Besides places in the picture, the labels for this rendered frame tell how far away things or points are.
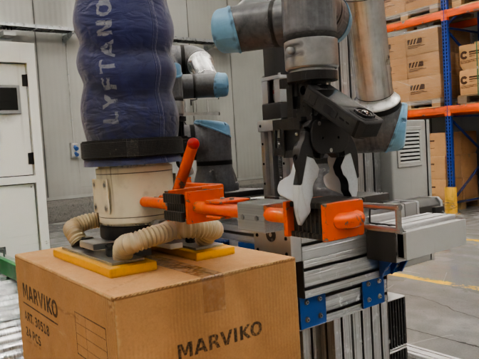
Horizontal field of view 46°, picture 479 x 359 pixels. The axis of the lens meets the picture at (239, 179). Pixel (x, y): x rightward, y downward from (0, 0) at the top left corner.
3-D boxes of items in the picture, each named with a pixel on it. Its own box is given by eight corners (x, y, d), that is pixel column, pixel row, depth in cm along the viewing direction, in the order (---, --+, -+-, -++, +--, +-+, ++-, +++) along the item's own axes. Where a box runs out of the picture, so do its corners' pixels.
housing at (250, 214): (236, 230, 90) (234, 202, 90) (269, 224, 94) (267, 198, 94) (263, 233, 84) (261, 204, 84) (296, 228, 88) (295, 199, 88)
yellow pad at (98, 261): (53, 256, 133) (50, 236, 132) (93, 250, 138) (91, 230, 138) (110, 279, 105) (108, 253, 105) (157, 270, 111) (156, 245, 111)
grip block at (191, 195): (162, 221, 107) (160, 191, 107) (205, 215, 113) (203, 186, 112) (184, 225, 100) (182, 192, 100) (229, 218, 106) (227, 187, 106)
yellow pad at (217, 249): (127, 244, 144) (125, 225, 143) (161, 238, 150) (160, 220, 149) (197, 262, 116) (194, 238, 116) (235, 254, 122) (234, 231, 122)
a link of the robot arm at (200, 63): (212, 71, 218) (229, 105, 174) (184, 73, 216) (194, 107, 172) (211, 41, 213) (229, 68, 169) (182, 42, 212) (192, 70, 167)
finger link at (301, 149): (308, 191, 77) (322, 132, 79) (316, 191, 76) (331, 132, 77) (283, 181, 75) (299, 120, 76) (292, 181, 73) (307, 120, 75)
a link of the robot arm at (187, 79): (192, 100, 179) (194, 97, 168) (157, 102, 178) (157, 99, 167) (190, 75, 179) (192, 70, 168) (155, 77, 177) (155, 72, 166)
